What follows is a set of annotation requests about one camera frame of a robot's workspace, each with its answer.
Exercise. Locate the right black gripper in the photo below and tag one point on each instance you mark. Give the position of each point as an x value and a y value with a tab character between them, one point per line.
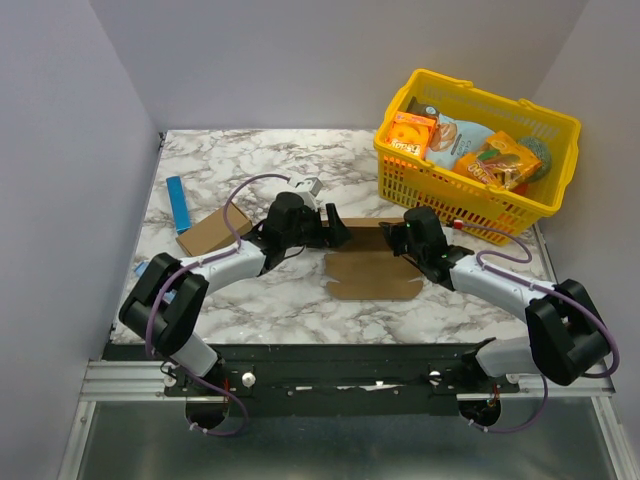
400	238

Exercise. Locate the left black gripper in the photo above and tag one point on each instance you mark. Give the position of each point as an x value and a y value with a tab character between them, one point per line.
339	234

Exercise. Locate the brown cardboard box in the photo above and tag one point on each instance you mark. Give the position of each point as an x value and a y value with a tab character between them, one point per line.
211	233
365	268

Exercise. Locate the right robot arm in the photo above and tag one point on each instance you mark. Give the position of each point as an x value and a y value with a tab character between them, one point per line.
566	336

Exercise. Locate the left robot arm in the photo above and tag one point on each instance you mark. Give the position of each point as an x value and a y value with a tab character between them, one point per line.
164	305

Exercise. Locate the orange snack box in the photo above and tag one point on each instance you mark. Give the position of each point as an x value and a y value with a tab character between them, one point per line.
411	133

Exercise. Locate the folded brown cardboard box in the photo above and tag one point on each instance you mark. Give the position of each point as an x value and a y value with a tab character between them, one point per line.
211	233

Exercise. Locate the long blue box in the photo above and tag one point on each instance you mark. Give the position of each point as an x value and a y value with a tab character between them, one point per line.
177	198

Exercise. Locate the small blue box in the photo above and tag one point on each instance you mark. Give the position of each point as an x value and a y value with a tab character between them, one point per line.
140	268

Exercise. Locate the light blue chips bag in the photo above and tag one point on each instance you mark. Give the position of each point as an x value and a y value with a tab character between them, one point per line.
453	139

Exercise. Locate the yellow plastic basket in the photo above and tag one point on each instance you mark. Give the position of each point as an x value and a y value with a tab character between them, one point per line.
409	181

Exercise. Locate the dark snack packet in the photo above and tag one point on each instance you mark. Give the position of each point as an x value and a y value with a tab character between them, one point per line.
422	109

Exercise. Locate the orange gummy candy bag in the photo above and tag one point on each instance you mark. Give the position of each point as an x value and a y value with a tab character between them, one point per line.
500	162

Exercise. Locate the green round sponge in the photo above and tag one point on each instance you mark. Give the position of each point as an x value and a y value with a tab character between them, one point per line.
541	152

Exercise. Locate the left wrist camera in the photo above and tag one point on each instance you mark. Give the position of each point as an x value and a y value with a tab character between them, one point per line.
307	188

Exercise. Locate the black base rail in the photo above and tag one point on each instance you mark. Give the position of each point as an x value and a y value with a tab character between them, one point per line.
342	380

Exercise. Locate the aluminium frame rail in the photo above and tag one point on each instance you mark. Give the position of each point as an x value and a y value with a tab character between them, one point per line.
143	381

